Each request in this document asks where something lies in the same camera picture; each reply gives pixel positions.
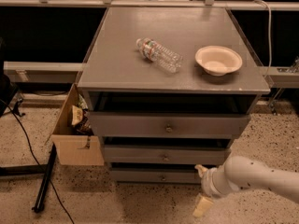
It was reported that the grey top drawer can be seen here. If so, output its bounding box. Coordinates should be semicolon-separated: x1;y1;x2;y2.
89;112;250;139

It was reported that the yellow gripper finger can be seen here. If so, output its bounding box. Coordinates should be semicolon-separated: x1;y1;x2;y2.
192;194;214;217
195;164;207;177

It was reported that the grey drawer cabinet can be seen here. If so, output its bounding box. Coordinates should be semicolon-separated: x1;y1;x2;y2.
77;7;271;185

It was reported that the snack bag in box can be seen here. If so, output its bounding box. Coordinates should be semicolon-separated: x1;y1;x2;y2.
71;105;84;126

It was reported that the white paper bowl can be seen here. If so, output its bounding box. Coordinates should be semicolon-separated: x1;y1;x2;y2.
195;46;243;77

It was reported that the grey bottom drawer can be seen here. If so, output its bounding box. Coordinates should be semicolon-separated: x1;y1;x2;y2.
110;163;200;184

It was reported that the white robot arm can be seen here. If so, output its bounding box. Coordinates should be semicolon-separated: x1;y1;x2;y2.
193;156;299;217

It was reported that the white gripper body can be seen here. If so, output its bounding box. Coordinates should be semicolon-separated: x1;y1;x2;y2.
201;166;231;198

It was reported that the black metal stand leg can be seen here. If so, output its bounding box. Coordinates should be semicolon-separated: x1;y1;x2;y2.
32;146;57;213

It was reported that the lower left metal rail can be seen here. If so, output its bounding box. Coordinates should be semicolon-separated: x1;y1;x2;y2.
4;62;83;83

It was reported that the upper metal rail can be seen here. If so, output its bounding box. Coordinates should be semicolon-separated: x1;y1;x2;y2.
0;0;299;11

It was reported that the metal rail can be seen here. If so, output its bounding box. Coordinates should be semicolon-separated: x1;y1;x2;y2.
0;0;299;11
259;67;299;89
4;62;83;83

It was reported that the clear plastic water bottle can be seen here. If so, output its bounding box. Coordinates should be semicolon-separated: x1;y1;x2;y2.
136;37;183;74

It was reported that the black floor cable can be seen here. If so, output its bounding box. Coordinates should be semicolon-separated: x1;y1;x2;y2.
0;98;75;224

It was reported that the grey drawer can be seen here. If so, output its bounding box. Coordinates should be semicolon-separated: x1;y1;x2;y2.
110;163;200;184
104;137;232;165
89;112;250;139

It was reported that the lower right metal rail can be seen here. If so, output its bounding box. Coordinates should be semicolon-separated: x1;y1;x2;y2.
259;67;299;89

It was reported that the white hanging cable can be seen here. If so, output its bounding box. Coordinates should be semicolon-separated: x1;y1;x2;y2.
253;0;273;79

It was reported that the grey middle drawer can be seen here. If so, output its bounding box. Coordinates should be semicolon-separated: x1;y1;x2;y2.
104;137;232;165

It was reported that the open cardboard box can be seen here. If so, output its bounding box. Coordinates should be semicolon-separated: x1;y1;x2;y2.
51;84;105;166

